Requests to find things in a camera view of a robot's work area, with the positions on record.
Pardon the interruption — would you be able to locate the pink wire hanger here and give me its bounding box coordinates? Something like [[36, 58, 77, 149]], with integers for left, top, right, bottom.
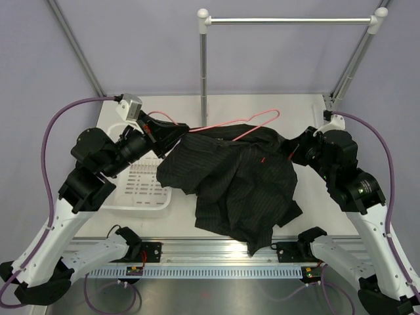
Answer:
[[147, 108, 280, 142]]

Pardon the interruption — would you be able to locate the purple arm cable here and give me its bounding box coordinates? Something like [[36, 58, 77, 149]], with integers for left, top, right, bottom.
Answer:
[[0, 94, 140, 311], [265, 110, 414, 312]]

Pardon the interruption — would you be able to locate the white plastic basket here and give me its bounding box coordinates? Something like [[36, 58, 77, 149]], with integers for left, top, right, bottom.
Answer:
[[101, 123, 174, 219]]

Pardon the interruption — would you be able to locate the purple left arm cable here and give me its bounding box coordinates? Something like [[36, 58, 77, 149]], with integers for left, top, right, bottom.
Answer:
[[0, 94, 140, 311]]

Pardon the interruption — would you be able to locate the silver clothes rack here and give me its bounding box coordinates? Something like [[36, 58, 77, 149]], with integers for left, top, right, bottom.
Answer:
[[197, 9, 373, 124]]

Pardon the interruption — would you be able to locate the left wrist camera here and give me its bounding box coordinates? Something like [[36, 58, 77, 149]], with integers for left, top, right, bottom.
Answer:
[[114, 93, 142, 131]]

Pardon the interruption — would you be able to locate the aluminium frame post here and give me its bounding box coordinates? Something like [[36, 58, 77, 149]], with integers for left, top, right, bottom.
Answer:
[[45, 0, 106, 96], [323, 0, 393, 111]]

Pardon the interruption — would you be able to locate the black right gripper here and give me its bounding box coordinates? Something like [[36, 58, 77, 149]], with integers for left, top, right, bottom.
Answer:
[[282, 125, 335, 182]]

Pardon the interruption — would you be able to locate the white slotted cable duct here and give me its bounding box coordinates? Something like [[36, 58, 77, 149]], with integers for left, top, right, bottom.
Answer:
[[89, 266, 303, 279]]

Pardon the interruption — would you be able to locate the aluminium frame post left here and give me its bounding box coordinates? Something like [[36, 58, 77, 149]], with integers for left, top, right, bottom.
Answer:
[[45, 0, 106, 96]]

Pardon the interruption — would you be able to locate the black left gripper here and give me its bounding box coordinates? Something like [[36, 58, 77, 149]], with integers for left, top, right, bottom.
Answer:
[[101, 110, 188, 179]]

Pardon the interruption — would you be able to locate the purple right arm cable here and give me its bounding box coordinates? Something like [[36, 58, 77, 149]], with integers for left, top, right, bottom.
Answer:
[[265, 110, 414, 312]]

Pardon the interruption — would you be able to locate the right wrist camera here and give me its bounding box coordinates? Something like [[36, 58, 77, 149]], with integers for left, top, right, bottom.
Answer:
[[313, 110, 345, 137]]

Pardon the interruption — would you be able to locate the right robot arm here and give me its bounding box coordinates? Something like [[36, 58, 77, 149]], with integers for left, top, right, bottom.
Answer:
[[282, 127, 419, 314]]

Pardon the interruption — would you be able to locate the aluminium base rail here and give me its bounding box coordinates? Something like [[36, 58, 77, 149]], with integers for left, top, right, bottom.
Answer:
[[65, 238, 375, 265]]

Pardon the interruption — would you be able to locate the aluminium frame post right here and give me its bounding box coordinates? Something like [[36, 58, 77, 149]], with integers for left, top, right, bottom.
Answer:
[[323, 0, 393, 111]]

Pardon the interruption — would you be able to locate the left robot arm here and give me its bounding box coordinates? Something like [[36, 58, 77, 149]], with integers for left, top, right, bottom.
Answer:
[[1, 112, 190, 306]]

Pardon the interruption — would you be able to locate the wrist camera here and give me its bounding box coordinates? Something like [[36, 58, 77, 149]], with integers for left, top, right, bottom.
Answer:
[[313, 110, 345, 137], [114, 93, 142, 131]]

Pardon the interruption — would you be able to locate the black pinstriped shirt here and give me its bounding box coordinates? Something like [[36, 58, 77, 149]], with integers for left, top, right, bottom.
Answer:
[[156, 124, 303, 256]]

